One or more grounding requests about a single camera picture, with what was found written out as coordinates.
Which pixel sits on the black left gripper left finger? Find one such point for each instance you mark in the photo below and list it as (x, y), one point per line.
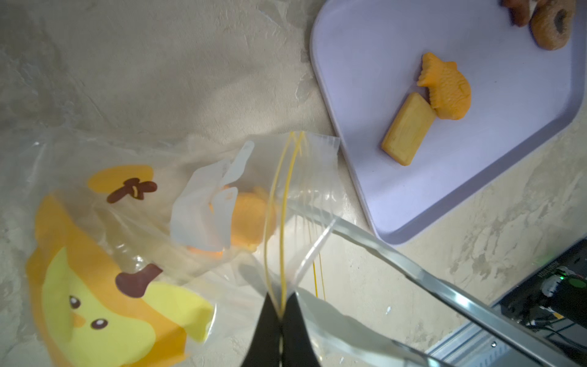
(264, 350)

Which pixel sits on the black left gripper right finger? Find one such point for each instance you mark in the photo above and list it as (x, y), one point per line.
(297, 347)

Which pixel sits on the orange round cookie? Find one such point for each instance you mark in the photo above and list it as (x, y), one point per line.
(252, 218)

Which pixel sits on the clear duck resealable bag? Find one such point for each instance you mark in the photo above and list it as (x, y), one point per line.
(109, 285)

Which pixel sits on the rectangular yellow biscuit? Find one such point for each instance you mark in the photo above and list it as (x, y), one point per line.
(408, 129)

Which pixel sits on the orange fish cookie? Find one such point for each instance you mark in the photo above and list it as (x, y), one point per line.
(449, 91)

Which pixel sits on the chocolate donut cookie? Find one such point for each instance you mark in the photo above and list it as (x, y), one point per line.
(551, 25)

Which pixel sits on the metal tongs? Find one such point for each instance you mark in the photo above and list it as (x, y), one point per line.
(473, 309)

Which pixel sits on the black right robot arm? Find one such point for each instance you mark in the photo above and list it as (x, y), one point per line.
(563, 293)

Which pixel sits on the lilac plastic tray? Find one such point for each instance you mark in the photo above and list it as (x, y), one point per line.
(367, 58)

